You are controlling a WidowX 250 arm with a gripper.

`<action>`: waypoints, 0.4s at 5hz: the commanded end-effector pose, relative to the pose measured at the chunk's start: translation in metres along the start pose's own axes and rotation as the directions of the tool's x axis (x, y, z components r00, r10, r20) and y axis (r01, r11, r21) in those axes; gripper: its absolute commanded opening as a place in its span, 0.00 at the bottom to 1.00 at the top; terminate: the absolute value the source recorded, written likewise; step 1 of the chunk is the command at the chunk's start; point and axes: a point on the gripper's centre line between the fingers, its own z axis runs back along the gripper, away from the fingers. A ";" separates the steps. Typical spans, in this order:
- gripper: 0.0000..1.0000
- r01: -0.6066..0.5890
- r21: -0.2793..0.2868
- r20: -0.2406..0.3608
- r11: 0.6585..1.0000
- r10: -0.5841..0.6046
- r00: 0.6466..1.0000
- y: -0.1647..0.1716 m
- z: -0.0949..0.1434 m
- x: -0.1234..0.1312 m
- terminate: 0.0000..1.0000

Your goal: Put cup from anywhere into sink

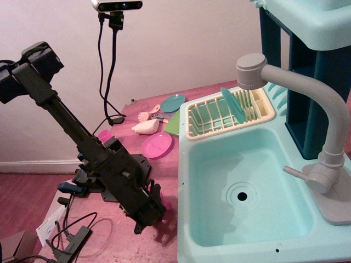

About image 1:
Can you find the green cutting board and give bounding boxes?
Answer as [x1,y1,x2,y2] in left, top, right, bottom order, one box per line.
[165,110,180,136]

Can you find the grey toy faucet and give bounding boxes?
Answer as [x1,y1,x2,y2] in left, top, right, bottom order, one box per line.
[236,53,350,225]

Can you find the black camera stand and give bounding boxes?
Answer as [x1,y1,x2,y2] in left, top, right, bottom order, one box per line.
[103,11,126,126]

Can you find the depth camera on stand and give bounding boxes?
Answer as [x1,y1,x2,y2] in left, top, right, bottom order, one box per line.
[92,0,143,13]

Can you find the black usb hub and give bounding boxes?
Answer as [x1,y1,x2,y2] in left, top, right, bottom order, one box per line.
[56,226,92,263]

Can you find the black camera cable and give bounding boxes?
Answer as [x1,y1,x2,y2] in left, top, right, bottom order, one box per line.
[93,12,124,132]

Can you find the peach toy dish brush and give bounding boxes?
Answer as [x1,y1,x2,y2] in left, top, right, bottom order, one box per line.
[138,104,161,122]

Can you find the pink toy plate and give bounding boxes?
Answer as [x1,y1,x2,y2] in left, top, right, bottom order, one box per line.
[141,133,173,159]

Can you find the cream dish rack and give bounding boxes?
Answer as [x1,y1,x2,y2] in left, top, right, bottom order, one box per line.
[182,87,276,141]

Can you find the dark blue toy shelf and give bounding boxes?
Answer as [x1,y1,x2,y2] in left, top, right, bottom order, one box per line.
[255,1,350,160]

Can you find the small pink toy cup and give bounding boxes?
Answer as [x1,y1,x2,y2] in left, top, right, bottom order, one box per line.
[98,129,112,143]

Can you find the grey toy spatula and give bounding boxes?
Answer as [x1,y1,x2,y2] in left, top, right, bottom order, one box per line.
[151,112,173,123]

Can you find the teal toy plate on table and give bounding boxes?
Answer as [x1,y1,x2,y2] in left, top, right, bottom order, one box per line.
[160,94,186,113]

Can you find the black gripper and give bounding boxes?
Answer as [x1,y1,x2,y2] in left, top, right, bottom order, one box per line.
[79,142,166,235]

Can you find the teal plate in rack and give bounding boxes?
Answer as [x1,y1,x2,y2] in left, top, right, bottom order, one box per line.
[220,88,246,124]

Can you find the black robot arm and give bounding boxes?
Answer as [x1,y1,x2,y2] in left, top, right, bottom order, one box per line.
[1,42,166,234]

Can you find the teal toy sink unit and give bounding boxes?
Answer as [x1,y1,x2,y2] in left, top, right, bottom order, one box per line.
[177,84,350,262]

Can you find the brown cardboard box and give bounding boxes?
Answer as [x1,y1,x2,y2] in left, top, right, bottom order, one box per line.
[1,230,38,262]

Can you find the cream toy soap bottle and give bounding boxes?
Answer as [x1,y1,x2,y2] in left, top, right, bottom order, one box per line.
[132,119,160,135]

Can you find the pink toy cup with handle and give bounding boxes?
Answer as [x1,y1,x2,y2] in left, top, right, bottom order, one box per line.
[148,184,172,210]

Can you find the white paper card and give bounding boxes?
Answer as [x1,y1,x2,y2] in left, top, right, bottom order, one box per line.
[36,206,66,246]

